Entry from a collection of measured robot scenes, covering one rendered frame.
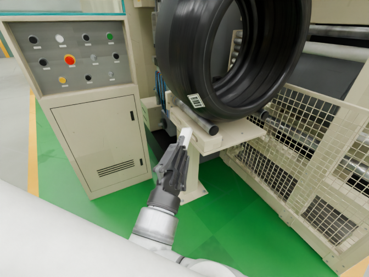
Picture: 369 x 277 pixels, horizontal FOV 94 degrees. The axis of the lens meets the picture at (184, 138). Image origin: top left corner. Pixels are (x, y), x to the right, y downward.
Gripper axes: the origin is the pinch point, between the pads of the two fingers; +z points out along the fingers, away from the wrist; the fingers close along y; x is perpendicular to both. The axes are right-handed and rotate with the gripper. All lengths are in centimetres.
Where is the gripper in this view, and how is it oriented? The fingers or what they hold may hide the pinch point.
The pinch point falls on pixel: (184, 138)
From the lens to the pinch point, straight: 50.0
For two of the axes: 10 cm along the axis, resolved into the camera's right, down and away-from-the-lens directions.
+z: 2.6, -8.2, 5.1
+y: 4.5, 5.7, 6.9
